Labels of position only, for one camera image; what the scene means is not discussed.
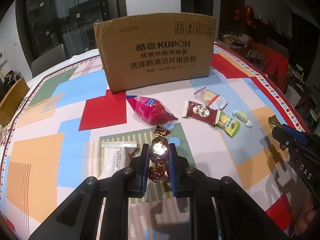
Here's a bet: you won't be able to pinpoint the gold foil candy packet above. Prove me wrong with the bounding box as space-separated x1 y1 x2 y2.
268 115 282 129

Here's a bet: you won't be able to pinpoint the dark red foil candy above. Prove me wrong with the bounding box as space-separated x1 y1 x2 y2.
148 125 171 182

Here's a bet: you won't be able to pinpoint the white brown snack packet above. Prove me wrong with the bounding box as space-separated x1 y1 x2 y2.
98 141 139 179

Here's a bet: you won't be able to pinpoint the pale green candy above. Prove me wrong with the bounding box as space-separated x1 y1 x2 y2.
233 110 252 127

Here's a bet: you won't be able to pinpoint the green yellow snack packet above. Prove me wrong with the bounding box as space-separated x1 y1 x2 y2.
217 111 240 138

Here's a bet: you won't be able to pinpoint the dark red white snack packet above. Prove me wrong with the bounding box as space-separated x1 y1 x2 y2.
182 101 220 126

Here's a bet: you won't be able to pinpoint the clear yellow cracker packet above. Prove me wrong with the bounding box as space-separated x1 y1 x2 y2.
194 87 227 110

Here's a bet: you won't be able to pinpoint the person right hand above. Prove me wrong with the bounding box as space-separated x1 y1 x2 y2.
294 195 318 236

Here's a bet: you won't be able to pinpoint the colourful patterned tablecloth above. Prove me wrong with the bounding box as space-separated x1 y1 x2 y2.
1 44 309 239

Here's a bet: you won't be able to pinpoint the red blue snack bag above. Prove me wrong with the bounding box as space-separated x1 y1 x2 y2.
126 95 178 125

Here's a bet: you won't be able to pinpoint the red wooden chair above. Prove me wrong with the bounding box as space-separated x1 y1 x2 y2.
240 40 289 92

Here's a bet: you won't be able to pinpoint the brown cardboard box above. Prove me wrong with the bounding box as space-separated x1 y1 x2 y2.
94 12 216 93

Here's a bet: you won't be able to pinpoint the red heart balloons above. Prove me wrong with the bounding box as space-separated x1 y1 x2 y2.
233 5 256 28

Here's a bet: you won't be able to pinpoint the grey chair left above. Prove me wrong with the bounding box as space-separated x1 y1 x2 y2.
31 44 68 77

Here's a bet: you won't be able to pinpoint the black framed glass door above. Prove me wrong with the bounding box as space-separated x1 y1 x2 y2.
15 0 127 66

